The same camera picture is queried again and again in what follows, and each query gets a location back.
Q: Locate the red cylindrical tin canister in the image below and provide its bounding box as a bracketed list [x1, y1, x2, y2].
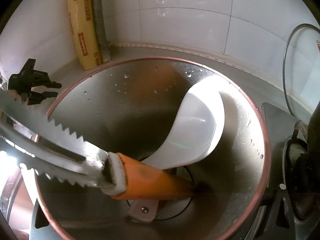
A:
[36, 57, 271, 239]

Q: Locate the white ceramic soup spoon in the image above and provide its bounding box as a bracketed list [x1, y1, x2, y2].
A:
[142, 76, 249, 170]

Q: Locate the pink handled utensil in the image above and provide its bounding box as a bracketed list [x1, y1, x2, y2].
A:
[127, 199, 159, 224]

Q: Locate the grey vertical pipe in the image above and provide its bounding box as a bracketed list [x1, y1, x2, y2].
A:
[92, 0, 111, 63]

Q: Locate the yellow cling film roll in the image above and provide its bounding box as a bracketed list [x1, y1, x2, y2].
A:
[67, 0, 101, 70]

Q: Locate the glass pot lid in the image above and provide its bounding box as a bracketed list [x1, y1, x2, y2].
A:
[282, 23, 319, 118]

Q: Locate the black clay pot with lid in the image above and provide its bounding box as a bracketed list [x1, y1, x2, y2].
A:
[284, 107, 319, 221]

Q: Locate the stainless steel gas stove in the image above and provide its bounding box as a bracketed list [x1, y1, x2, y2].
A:
[246, 103, 319, 239]

